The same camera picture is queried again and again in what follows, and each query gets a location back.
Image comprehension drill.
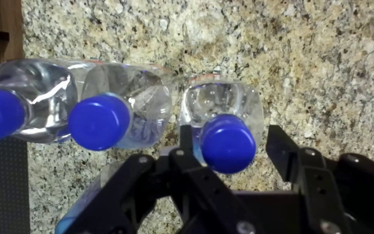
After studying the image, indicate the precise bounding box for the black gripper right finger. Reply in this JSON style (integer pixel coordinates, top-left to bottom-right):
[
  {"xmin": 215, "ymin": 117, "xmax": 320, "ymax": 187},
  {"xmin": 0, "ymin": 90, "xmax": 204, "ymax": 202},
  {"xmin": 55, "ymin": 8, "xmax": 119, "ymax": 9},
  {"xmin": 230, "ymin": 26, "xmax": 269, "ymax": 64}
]
[{"xmin": 267, "ymin": 125, "xmax": 374, "ymax": 234}]

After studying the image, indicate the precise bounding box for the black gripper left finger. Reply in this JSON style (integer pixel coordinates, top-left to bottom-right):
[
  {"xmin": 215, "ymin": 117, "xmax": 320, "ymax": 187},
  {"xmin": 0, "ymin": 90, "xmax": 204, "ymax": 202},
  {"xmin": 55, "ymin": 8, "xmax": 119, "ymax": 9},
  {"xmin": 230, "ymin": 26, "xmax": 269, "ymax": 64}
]
[{"xmin": 63, "ymin": 124, "xmax": 258, "ymax": 234}]

